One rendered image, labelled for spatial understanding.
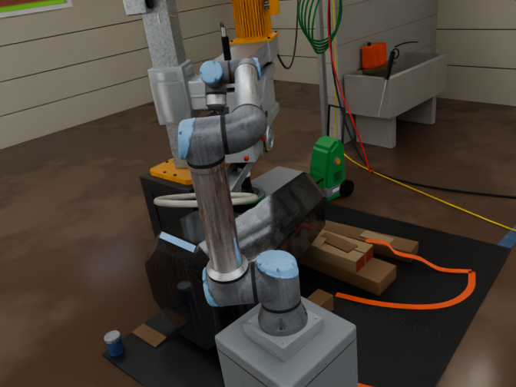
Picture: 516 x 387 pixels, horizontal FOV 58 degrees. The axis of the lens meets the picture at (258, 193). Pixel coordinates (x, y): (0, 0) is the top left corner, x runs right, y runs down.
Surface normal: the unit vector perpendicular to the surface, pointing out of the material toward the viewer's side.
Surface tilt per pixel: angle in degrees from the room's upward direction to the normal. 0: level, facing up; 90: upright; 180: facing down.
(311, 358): 0
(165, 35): 90
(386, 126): 90
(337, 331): 0
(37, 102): 90
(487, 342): 0
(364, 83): 90
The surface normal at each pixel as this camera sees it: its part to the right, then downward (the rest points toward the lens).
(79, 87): 0.69, 0.25
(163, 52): -0.17, 0.45
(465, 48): -0.72, 0.38
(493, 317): -0.12, -0.89
